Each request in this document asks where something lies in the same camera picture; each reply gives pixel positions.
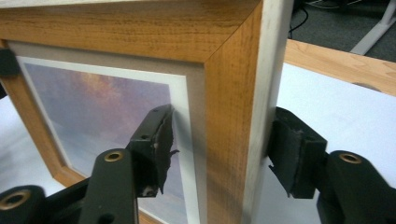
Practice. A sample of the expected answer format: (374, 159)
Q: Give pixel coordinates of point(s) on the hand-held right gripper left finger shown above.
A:
(152, 143)

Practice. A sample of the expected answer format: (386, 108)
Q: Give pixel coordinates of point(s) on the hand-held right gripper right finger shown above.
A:
(295, 152)

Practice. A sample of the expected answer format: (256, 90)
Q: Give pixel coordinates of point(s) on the wooden photo frame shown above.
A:
(230, 93)

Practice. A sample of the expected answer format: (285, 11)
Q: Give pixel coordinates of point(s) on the white table mat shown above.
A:
(342, 118)

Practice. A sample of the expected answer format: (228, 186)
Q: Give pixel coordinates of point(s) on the white metal table frame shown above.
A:
(373, 34)

